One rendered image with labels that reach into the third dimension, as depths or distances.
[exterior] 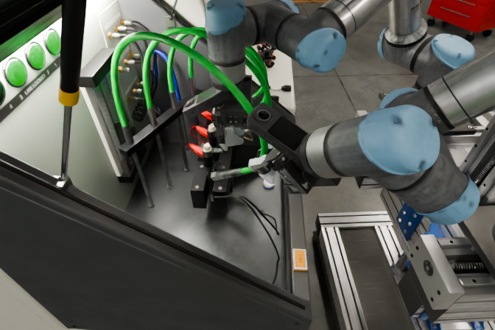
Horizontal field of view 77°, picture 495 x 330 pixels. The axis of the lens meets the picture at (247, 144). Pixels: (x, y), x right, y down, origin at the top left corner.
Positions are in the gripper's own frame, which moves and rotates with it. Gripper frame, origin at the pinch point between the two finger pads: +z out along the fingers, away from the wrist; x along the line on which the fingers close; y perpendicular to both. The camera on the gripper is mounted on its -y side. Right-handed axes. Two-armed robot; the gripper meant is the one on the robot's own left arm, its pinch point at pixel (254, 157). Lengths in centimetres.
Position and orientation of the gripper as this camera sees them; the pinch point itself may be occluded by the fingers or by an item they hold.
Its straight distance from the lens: 63.7
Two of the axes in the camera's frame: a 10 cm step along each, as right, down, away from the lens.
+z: -4.3, 1.4, 8.9
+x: 6.2, -6.7, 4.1
